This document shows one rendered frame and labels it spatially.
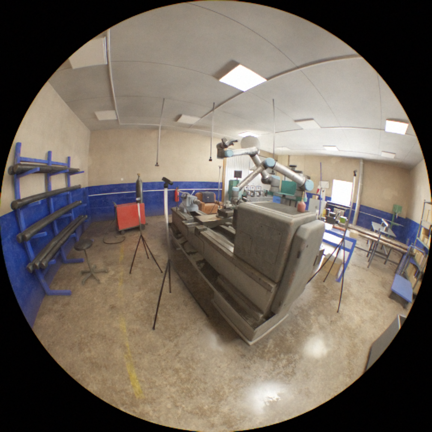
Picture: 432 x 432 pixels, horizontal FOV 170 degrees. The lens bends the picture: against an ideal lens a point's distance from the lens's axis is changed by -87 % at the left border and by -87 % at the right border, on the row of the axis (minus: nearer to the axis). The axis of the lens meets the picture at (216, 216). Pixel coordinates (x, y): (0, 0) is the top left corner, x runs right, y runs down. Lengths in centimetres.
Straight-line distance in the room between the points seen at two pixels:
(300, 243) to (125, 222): 404
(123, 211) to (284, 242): 388
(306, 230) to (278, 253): 24
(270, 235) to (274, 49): 229
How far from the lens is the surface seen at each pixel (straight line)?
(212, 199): 611
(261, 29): 218
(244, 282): 139
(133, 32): 235
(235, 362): 163
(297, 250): 99
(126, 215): 425
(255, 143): 548
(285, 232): 97
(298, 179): 197
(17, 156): 257
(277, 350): 178
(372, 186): 813
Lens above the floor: 154
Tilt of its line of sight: 15 degrees down
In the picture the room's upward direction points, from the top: 3 degrees clockwise
